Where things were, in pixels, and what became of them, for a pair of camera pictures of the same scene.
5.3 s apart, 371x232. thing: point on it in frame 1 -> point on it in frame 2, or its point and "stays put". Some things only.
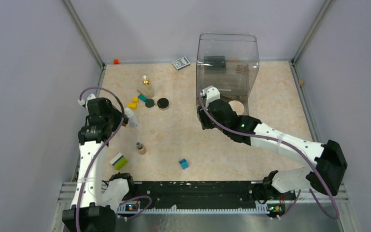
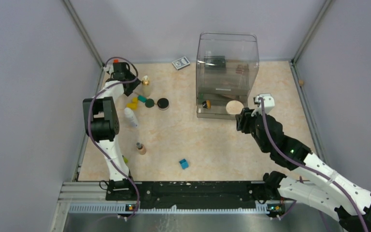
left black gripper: (118, 113) -> (135, 82)
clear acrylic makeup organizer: (228, 61) stays put
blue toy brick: (184, 164) stays put
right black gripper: (206, 123) -> (244, 118)
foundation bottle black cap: (141, 148) stays put
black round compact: (163, 104) stays put
